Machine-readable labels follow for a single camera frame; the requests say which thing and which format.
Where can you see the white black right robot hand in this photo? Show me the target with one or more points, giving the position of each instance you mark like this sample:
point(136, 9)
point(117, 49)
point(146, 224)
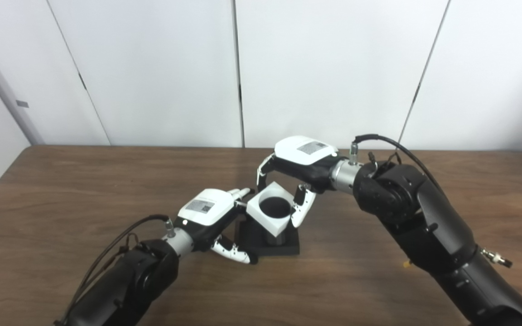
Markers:
point(304, 156)

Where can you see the black cylinder peg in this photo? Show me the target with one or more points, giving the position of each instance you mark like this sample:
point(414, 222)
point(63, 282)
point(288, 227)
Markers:
point(283, 246)

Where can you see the white square piece with hole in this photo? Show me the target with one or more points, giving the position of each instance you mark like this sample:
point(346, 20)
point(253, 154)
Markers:
point(268, 224)

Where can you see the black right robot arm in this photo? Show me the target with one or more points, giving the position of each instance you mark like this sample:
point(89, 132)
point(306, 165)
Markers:
point(424, 226)

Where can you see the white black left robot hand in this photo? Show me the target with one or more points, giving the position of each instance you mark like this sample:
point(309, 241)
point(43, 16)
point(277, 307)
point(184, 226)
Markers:
point(204, 208)

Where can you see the small grey wall tag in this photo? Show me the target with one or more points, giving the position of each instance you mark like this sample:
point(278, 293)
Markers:
point(22, 103)

